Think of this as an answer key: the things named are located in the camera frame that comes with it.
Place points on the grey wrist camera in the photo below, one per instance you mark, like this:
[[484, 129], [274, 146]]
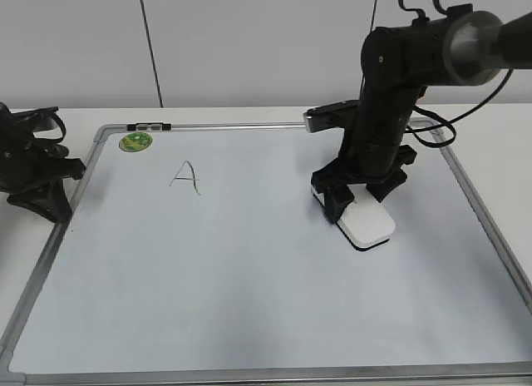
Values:
[[341, 114]]

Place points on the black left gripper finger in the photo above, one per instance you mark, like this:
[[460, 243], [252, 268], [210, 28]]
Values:
[[48, 201], [62, 168]]

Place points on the white board eraser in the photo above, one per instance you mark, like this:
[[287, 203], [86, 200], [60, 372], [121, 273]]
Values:
[[363, 225]]

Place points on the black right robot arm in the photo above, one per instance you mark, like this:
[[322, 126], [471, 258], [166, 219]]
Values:
[[464, 48]]

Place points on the white board with grey frame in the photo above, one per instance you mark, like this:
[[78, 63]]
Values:
[[205, 259]]

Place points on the round green magnet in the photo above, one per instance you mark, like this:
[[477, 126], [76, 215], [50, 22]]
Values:
[[135, 142]]

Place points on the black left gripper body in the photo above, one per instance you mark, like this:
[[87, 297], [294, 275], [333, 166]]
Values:
[[28, 138]]

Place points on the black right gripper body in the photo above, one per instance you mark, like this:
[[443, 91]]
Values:
[[371, 151]]

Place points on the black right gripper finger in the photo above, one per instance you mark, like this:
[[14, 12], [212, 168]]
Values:
[[336, 200], [382, 190]]

